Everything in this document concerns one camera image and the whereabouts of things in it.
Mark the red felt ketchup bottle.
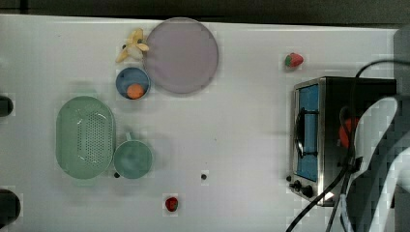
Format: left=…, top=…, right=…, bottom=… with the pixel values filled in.
left=338, top=120, right=351, bottom=148

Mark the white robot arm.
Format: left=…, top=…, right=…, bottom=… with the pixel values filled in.
left=340, top=96, right=409, bottom=232

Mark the toy strawberry near oven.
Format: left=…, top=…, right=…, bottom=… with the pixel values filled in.
left=285, top=53, right=304, bottom=68

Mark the silver toaster oven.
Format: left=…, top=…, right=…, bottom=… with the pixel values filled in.
left=288, top=76, right=396, bottom=201

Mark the grey round plate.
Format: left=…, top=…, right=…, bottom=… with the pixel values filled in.
left=144, top=17, right=219, bottom=94

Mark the orange toy fruit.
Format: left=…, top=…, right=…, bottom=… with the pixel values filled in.
left=127, top=84, right=145, bottom=100

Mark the green cup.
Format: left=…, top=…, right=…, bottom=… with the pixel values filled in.
left=113, top=132, right=154, bottom=180

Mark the blue small bowl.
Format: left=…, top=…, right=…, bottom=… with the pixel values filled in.
left=115, top=68, right=151, bottom=100

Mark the toy strawberry front table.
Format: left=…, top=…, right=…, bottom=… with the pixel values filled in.
left=165, top=196, right=179, bottom=212

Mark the peeled toy banana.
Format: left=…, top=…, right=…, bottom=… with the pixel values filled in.
left=115, top=28, right=150, bottom=63

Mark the green perforated colander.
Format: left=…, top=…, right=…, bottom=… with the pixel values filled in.
left=55, top=96, right=115, bottom=180

